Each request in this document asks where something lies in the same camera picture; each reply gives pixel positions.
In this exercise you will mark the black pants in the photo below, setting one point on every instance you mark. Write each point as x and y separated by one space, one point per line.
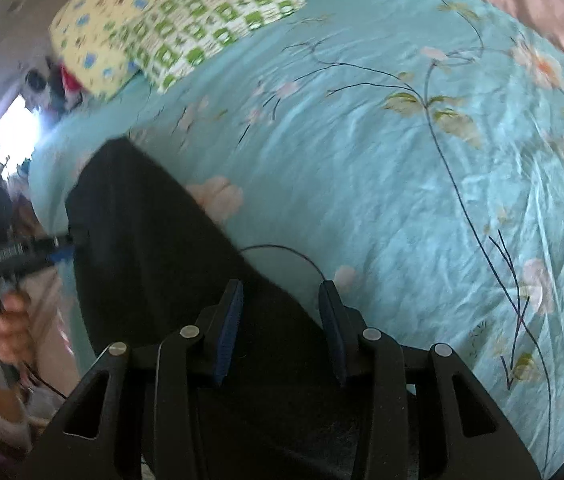
172 270

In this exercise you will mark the light blue floral bed sheet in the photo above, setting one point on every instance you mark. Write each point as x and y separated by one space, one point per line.
362 185

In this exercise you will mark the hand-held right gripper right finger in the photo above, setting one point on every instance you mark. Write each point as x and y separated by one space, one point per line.
332 327

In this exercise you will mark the green checkered pillow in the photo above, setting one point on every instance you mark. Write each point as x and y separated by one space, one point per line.
202 25

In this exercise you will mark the person's left hand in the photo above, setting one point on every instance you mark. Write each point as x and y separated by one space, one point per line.
4 330

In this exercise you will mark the yellow patterned pillow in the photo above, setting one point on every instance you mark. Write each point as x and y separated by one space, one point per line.
112 25

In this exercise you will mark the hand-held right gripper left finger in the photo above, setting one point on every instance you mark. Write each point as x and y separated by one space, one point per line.
228 327

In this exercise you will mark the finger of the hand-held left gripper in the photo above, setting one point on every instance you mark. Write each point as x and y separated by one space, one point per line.
59 250

